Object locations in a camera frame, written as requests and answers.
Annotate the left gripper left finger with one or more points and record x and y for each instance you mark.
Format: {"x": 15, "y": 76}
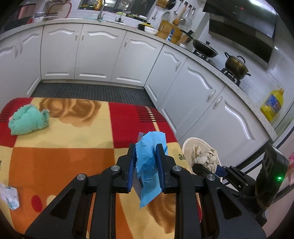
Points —
{"x": 87, "y": 203}

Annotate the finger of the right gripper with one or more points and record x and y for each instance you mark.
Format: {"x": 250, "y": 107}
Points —
{"x": 199, "y": 169}

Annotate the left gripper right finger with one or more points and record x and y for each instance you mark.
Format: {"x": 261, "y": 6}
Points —
{"x": 205, "y": 208}

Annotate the beige paper ball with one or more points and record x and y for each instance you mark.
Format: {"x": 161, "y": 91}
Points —
{"x": 208, "y": 159}

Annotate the blue snack bag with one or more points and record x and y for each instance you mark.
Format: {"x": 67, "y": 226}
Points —
{"x": 146, "y": 179}

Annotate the green towel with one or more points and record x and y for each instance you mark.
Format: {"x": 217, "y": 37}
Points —
{"x": 28, "y": 119}

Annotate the beige trash bin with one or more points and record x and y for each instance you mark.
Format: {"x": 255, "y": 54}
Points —
{"x": 187, "y": 149}

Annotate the kitchen faucet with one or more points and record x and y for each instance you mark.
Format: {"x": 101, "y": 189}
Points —
{"x": 101, "y": 5}

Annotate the kitchen window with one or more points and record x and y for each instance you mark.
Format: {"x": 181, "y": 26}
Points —
{"x": 139, "y": 7}

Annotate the colourful rose blanket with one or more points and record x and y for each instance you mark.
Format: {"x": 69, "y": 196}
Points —
{"x": 83, "y": 136}

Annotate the white lower cabinets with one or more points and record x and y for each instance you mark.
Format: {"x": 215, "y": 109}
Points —
{"x": 195, "y": 98}

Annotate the yellow oil bottle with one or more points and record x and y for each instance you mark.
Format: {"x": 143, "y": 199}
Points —
{"x": 273, "y": 104}

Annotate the crumpled teal printed wrapper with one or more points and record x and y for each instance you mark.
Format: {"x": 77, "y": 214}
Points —
{"x": 10, "y": 196}

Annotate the bronze stock pot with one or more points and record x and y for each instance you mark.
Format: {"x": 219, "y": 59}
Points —
{"x": 236, "y": 65}

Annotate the black wok with lid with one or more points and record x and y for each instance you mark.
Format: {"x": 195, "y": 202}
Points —
{"x": 201, "y": 47}

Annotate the range hood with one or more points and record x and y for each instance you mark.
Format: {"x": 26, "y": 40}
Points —
{"x": 249, "y": 26}

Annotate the wooden cutting board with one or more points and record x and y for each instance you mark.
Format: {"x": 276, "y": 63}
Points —
{"x": 164, "y": 30}

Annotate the red rice cooker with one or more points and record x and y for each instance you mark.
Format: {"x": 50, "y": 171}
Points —
{"x": 23, "y": 13}

